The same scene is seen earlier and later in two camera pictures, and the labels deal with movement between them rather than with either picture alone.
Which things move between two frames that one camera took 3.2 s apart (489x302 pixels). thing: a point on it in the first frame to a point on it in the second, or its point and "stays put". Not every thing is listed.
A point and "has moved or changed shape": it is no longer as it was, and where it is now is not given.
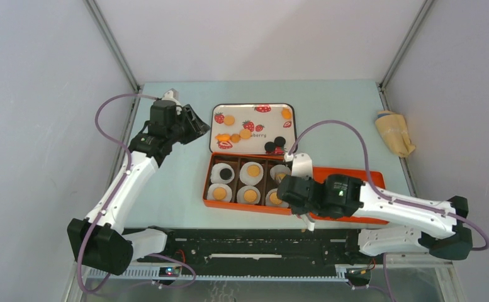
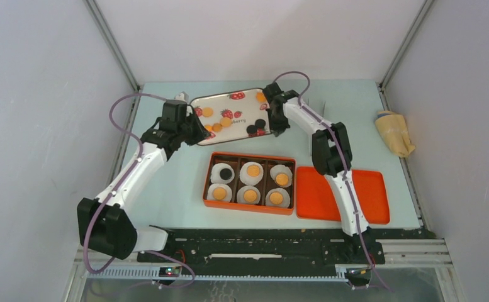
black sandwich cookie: (269, 146) to (251, 129)
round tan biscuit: (229, 120) to (207, 112)
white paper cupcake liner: (279, 168) stays put
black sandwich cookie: (226, 173) stays put
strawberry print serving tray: (255, 128) has moved or changed shape
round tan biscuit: (253, 170) stays put
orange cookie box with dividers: (248, 181) stays put
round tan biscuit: (235, 138) to (216, 128)
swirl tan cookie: (250, 195) stays put
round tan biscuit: (274, 198) stays put
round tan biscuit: (219, 193) stays put
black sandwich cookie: (279, 141) to (260, 123)
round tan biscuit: (245, 134) to (226, 121)
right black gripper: (304, 178) to (277, 130)
